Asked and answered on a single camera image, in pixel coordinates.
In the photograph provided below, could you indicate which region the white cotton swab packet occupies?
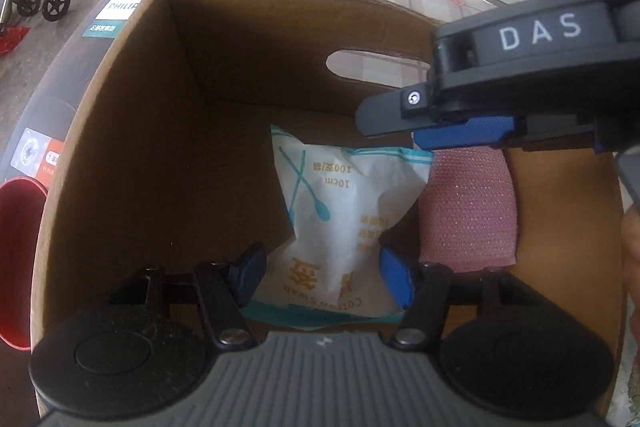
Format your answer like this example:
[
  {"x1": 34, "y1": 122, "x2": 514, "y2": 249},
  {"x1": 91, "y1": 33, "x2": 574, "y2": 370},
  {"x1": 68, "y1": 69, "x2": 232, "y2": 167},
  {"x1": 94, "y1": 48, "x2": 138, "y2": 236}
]
[{"x1": 247, "y1": 124, "x2": 433, "y2": 333}]

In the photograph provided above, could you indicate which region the red plastic container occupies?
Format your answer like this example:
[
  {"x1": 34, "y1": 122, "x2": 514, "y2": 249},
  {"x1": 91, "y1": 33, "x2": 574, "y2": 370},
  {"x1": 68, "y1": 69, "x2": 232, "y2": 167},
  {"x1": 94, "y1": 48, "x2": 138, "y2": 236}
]
[{"x1": 0, "y1": 177, "x2": 48, "y2": 350}]

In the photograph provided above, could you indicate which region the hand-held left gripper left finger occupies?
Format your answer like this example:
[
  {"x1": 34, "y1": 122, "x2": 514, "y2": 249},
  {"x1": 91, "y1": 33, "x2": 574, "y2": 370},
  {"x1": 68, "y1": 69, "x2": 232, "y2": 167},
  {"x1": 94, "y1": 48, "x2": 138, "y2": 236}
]
[{"x1": 102, "y1": 242, "x2": 267, "y2": 350}]

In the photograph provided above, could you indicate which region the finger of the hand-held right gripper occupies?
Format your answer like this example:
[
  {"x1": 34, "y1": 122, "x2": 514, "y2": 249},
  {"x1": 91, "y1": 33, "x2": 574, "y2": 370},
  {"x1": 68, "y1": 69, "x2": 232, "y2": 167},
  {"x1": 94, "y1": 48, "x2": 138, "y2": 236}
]
[{"x1": 356, "y1": 84, "x2": 516, "y2": 151}]

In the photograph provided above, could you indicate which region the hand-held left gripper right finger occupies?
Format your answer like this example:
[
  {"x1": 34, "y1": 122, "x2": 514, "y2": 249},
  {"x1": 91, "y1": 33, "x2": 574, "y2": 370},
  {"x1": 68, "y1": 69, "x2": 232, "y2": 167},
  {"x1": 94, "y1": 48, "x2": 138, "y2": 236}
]
[{"x1": 378, "y1": 247, "x2": 546, "y2": 352}]

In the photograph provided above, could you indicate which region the cardboard box with dark print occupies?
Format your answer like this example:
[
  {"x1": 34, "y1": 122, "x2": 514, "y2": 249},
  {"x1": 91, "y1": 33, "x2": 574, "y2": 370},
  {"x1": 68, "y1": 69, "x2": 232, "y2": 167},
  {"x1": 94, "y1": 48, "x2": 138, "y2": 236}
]
[{"x1": 0, "y1": 0, "x2": 628, "y2": 427}]

